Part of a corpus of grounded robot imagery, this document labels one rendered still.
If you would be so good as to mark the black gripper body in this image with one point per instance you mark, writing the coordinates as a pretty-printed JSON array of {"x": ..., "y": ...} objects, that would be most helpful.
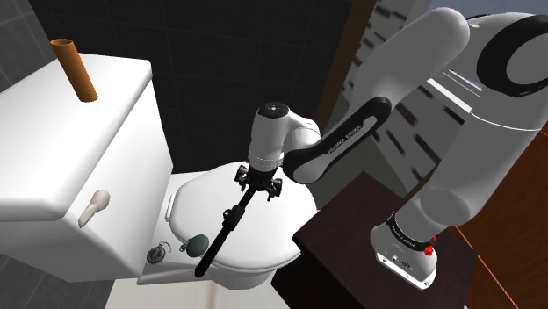
[{"x": 259, "y": 179}]

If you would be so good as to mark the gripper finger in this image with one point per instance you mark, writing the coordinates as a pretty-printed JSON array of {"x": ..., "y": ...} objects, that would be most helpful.
[
  {"x": 241, "y": 176},
  {"x": 275, "y": 189}
]

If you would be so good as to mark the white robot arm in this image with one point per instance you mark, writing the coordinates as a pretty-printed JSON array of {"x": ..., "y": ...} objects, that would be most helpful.
[{"x": 483, "y": 141}]

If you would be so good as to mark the long black rod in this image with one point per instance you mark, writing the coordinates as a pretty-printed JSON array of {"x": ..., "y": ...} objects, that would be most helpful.
[{"x": 214, "y": 248}]

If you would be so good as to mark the dark green round object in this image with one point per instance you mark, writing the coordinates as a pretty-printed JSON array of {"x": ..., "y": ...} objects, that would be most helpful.
[{"x": 198, "y": 245}]

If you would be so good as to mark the dark brown robot stand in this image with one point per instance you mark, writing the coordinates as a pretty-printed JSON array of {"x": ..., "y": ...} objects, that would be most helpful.
[{"x": 342, "y": 239}]

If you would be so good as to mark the grey round pocket watch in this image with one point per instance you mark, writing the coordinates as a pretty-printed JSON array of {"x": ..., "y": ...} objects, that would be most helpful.
[{"x": 156, "y": 254}]

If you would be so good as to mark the white slatted cabinet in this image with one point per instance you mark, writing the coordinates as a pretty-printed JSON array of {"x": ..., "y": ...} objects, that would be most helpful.
[{"x": 406, "y": 124}]

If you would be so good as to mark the white toilet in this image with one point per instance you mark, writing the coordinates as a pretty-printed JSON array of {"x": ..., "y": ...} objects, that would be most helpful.
[{"x": 64, "y": 150}]

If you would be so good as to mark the brown cardboard tube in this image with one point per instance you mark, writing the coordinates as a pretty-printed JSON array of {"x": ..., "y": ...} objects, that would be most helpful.
[{"x": 77, "y": 72}]

